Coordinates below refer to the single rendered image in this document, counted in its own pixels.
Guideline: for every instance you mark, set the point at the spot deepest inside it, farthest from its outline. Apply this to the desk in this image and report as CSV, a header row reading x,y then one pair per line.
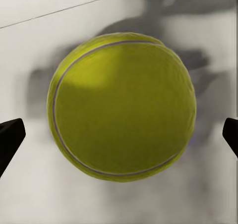
x,y
40,186

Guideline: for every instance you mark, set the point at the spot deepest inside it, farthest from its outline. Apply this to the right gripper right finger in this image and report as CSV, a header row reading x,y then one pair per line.
x,y
230,133

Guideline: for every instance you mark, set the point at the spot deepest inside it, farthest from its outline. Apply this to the tennis ball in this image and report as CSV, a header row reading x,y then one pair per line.
x,y
121,107

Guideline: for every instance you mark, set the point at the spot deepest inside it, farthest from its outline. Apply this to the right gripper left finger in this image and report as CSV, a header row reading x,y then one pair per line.
x,y
12,133

